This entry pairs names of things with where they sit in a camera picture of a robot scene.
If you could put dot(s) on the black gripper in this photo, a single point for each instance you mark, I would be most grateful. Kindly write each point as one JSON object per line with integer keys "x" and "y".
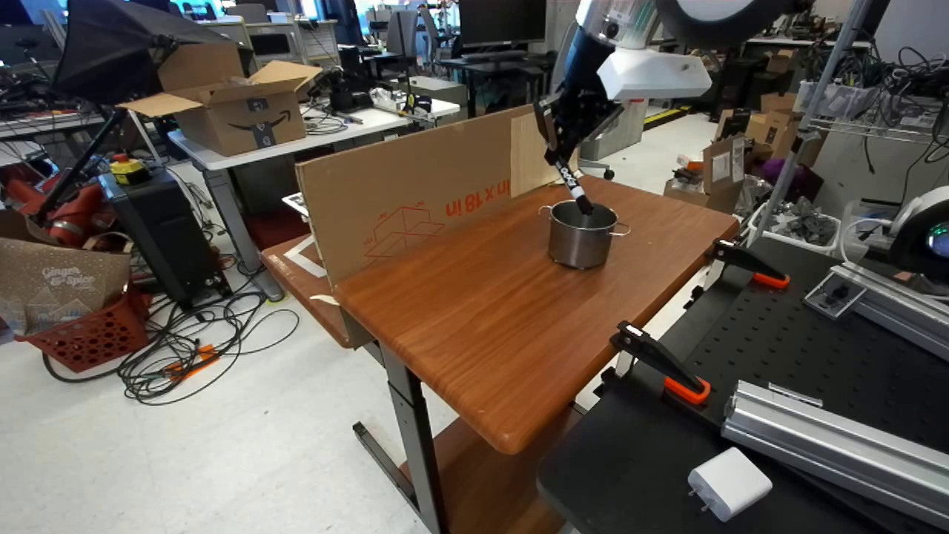
{"x": 568, "y": 123}

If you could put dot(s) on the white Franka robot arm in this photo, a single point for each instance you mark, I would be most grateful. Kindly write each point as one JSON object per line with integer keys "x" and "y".
{"x": 653, "y": 75}

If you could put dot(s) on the stainless steel cup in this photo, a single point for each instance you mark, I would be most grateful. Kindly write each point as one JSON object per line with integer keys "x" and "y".
{"x": 580, "y": 247}

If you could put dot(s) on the brown cardboard panel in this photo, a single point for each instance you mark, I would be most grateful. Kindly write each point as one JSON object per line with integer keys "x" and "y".
{"x": 417, "y": 198}

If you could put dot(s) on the black computer monitor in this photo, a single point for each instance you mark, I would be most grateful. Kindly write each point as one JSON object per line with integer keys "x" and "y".
{"x": 503, "y": 20}

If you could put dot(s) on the stacked brown cardboard boxes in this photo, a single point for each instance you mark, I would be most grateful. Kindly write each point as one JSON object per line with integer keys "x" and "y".
{"x": 771, "y": 128}

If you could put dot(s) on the white bin with parts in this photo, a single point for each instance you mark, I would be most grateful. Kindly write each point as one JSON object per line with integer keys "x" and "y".
{"x": 803, "y": 229}

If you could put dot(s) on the silver slanted metal pole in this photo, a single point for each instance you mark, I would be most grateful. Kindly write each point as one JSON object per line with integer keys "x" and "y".
{"x": 810, "y": 123}

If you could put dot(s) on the black perforated base board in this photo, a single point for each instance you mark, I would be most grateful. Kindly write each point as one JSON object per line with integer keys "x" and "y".
{"x": 841, "y": 359}

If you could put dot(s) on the open Amazon cardboard box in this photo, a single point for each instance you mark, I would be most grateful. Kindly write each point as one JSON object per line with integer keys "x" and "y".
{"x": 247, "y": 121}

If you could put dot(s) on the white power adapter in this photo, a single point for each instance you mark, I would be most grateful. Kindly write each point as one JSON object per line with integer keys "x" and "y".
{"x": 730, "y": 481}

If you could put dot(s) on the grey office desk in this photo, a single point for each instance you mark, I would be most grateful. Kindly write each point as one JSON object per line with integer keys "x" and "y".
{"x": 196, "y": 153}

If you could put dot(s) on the black control box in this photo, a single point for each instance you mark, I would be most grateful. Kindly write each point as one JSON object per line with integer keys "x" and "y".
{"x": 165, "y": 238}

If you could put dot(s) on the yellow red emergency stop button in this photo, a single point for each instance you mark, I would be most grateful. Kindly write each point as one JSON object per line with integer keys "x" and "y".
{"x": 128, "y": 168}

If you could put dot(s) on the black photo softbox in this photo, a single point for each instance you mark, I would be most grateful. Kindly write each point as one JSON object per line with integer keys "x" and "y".
{"x": 121, "y": 45}

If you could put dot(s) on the red metal equipment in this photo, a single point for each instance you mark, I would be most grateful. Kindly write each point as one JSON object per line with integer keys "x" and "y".
{"x": 75, "y": 218}

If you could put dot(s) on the red plastic basket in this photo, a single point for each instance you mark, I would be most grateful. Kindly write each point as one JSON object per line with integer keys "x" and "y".
{"x": 92, "y": 343}

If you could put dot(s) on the brown paper bag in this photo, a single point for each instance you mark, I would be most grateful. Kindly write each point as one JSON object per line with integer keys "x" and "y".
{"x": 60, "y": 282}

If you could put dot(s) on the black metal table frame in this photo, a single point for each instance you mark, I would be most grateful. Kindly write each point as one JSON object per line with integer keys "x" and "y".
{"x": 420, "y": 445}

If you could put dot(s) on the silver aluminium extrusion rail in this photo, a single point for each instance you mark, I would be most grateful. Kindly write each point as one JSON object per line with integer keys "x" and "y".
{"x": 841, "y": 448}
{"x": 899, "y": 312}

